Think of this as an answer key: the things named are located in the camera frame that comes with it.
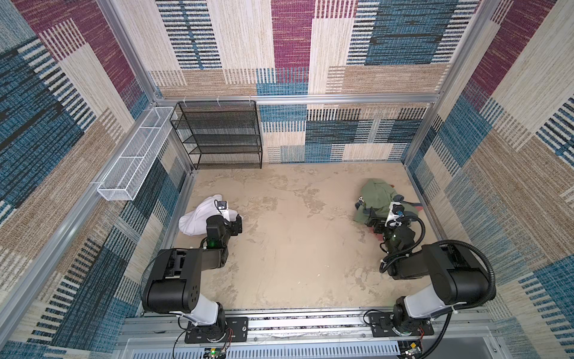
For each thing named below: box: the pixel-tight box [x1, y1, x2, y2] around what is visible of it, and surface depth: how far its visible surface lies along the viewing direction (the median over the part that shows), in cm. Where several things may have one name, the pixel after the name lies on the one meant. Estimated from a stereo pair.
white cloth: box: [178, 194, 237, 236], surface depth 97 cm
